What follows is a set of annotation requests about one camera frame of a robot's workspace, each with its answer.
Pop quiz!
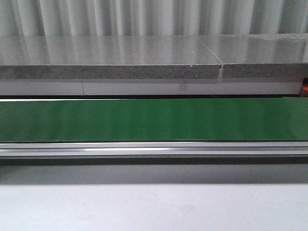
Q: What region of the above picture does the grey speckled stone slab left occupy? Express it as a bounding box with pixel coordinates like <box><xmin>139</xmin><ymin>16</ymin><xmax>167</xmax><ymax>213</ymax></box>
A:
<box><xmin>0</xmin><ymin>36</ymin><xmax>220</xmax><ymax>80</ymax></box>

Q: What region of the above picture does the grey speckled stone slab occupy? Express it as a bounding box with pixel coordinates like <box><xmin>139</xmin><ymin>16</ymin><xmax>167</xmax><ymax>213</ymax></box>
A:
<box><xmin>0</xmin><ymin>36</ymin><xmax>220</xmax><ymax>80</ymax></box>
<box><xmin>199</xmin><ymin>34</ymin><xmax>308</xmax><ymax>80</ymax></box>

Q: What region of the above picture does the white cabinet panel under slab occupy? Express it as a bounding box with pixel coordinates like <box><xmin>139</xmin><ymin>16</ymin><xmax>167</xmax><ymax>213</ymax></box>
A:
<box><xmin>0</xmin><ymin>78</ymin><xmax>303</xmax><ymax>96</ymax></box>

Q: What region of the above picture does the grey speckled stone slab right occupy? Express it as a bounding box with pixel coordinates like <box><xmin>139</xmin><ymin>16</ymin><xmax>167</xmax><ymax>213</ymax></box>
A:
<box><xmin>199</xmin><ymin>34</ymin><xmax>308</xmax><ymax>80</ymax></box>

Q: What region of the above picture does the green conveyor belt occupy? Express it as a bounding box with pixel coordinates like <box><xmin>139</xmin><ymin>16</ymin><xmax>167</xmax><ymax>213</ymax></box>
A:
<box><xmin>0</xmin><ymin>97</ymin><xmax>308</xmax><ymax>142</ymax></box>

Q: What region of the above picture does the white pleated curtain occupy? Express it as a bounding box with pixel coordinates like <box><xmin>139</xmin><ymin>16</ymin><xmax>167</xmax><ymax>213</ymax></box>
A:
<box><xmin>0</xmin><ymin>0</ymin><xmax>308</xmax><ymax>36</ymax></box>

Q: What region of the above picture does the aluminium conveyor frame rail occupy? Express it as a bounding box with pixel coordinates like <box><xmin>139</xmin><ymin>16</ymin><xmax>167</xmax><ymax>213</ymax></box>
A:
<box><xmin>0</xmin><ymin>141</ymin><xmax>308</xmax><ymax>165</ymax></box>

